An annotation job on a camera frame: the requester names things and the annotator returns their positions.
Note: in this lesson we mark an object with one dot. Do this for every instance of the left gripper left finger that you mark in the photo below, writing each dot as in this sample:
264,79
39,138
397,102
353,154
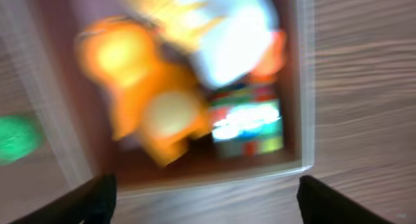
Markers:
92,203

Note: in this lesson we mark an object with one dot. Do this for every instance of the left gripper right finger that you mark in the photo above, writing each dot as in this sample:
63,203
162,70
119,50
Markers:
321,204

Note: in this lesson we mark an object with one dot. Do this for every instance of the colourful puzzle cube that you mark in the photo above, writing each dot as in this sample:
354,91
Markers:
247,120

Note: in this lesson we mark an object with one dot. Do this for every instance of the orange plastic duck toy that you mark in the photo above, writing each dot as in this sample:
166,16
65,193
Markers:
150,97

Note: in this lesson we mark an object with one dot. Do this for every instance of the white plush duck toy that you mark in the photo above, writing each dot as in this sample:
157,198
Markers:
224,39

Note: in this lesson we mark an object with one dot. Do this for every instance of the green round plastic cap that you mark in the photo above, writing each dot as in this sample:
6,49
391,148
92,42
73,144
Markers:
20,136

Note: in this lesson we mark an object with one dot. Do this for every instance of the white open cardboard box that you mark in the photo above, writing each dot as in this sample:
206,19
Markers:
40,79

